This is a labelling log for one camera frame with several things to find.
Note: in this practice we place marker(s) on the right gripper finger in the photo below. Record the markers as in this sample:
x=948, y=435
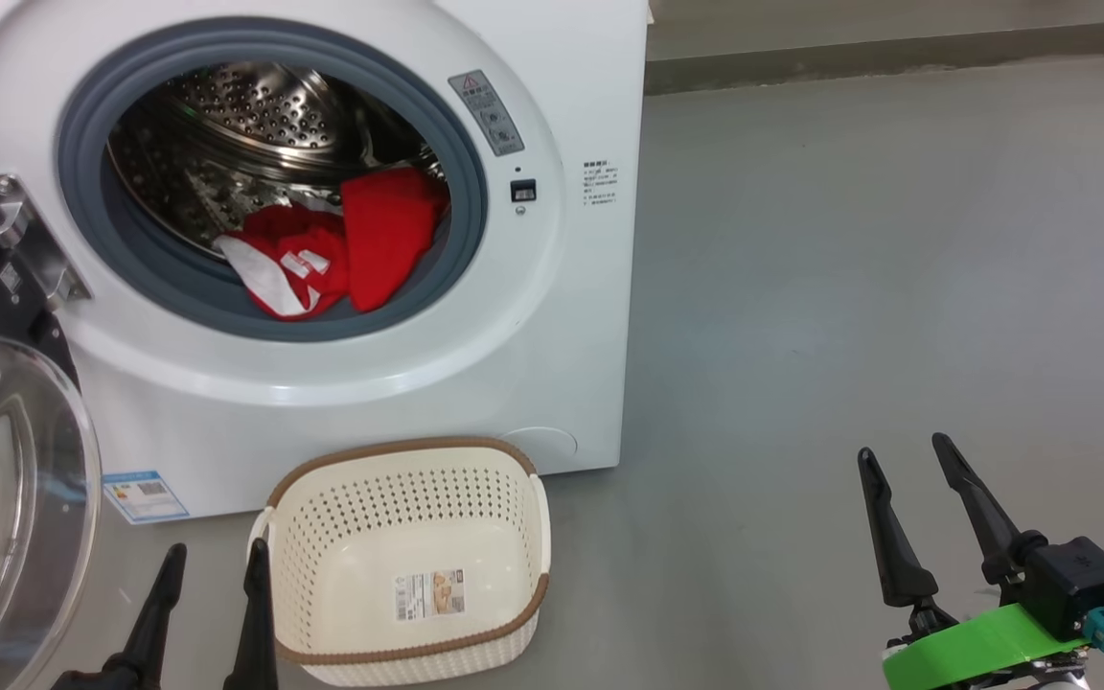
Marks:
x=988, y=527
x=902, y=556

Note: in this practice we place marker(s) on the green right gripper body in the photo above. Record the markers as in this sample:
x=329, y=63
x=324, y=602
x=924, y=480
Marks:
x=974, y=652

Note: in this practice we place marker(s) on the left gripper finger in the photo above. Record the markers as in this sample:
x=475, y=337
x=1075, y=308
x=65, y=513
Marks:
x=154, y=623
x=255, y=632

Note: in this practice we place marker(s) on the red and white garment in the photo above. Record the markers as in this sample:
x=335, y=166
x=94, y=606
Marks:
x=384, y=230

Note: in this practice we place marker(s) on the cream basket with brown rim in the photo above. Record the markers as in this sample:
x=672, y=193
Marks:
x=370, y=517

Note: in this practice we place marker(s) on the printed product label sticker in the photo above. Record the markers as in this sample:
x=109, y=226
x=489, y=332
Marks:
x=429, y=594

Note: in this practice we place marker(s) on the white washing machine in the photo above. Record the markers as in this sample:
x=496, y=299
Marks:
x=571, y=335

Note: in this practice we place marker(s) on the metal door hinge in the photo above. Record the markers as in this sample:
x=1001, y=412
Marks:
x=30, y=240

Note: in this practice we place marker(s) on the grey rubber door gasket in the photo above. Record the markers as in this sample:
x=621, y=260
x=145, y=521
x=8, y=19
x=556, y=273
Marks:
x=80, y=182

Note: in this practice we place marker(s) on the black door latch socket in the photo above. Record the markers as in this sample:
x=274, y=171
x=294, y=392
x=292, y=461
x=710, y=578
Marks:
x=523, y=191

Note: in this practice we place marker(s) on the steel washer drum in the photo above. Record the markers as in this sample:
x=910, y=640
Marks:
x=255, y=115

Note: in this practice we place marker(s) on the blue energy label sticker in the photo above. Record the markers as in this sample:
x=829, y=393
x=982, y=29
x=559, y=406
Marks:
x=145, y=496

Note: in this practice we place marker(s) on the round white filter cover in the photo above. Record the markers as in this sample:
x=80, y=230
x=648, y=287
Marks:
x=552, y=443

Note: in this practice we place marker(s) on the grey warning sticker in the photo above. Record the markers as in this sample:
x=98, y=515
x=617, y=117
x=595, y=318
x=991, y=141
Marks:
x=487, y=113

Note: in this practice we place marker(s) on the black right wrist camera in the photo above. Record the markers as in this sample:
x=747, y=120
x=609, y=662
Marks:
x=1074, y=585

